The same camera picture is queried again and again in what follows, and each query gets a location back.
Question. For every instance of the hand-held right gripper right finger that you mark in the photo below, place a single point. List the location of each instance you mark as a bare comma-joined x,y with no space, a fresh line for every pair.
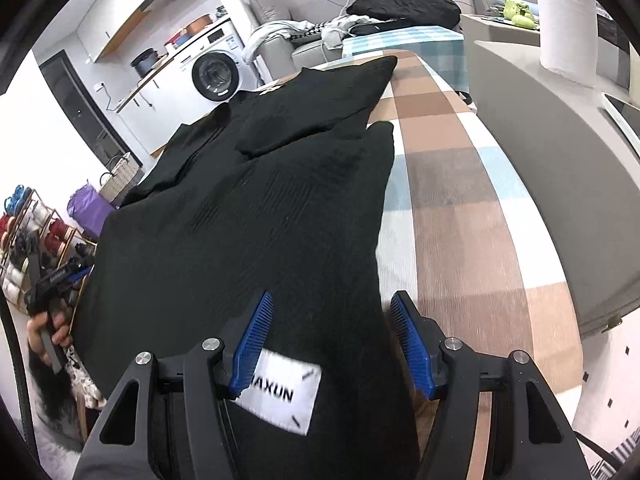
412,350

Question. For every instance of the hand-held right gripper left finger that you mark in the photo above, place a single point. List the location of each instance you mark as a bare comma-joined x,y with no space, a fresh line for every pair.
252,345

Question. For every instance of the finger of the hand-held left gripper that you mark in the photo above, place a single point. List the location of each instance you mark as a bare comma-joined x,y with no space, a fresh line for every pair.
80,274

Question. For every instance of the black knit garment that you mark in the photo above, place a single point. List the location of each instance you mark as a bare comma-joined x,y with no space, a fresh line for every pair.
260,200

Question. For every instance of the grey clothes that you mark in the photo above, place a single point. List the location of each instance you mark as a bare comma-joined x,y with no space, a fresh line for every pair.
272,35

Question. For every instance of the light crumpled clothes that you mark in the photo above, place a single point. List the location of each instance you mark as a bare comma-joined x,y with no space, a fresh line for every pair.
340,30

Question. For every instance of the person's left hand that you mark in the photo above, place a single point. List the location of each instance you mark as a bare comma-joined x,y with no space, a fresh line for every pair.
62,332

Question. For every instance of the wooden shoe rack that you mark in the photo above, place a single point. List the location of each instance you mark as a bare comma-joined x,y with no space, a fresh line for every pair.
30,240

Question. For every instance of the purple bag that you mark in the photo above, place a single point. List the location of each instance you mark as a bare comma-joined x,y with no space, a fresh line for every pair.
87,210

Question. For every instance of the woven basket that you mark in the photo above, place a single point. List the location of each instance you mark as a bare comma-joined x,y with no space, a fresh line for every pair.
120,180

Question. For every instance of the dark fluffy cloth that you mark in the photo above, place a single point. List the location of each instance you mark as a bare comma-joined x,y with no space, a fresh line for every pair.
52,400

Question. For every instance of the checked blanket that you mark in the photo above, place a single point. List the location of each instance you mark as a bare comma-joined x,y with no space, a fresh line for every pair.
460,200

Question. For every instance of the white kitchen counter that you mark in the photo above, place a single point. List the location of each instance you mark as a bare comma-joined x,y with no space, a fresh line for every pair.
150,110

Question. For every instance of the dark cooking pot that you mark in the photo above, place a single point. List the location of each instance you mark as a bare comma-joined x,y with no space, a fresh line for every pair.
145,62

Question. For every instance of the striped rug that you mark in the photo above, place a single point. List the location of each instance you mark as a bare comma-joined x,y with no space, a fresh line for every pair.
617,455

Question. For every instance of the grey cabinet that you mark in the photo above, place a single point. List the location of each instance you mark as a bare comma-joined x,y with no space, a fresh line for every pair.
565,170

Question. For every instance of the white washing machine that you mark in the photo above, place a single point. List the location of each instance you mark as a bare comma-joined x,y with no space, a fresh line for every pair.
220,67

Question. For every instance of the orange pot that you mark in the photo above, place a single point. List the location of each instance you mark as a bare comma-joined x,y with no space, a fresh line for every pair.
199,24

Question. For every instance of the blue checked cloth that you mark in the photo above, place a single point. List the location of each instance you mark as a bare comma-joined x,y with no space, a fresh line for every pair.
430,42

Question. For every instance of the white tray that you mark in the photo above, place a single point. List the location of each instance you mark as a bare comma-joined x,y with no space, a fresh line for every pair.
625,120

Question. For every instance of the grey sofa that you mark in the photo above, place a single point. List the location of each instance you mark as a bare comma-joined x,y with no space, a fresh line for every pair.
280,10

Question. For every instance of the black jacket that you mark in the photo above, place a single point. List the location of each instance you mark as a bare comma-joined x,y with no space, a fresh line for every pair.
405,5

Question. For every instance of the yellow-green toy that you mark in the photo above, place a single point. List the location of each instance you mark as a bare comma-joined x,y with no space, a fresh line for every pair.
517,12

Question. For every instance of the white paper roll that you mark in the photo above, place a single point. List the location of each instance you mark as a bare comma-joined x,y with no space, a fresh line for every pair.
567,25

